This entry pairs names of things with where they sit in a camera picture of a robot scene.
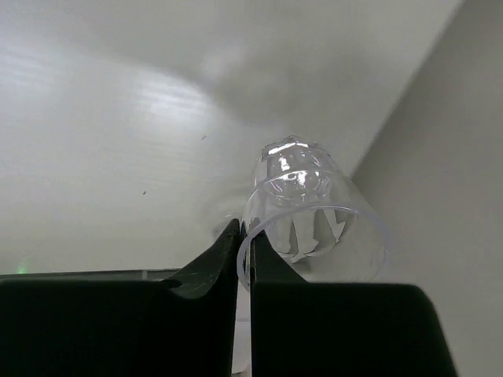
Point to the clear plastic cup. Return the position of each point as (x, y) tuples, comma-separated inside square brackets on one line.
[(315, 218)]

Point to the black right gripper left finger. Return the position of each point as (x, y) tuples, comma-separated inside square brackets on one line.
[(131, 323)]

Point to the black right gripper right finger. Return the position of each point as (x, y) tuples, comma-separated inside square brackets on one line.
[(339, 329)]

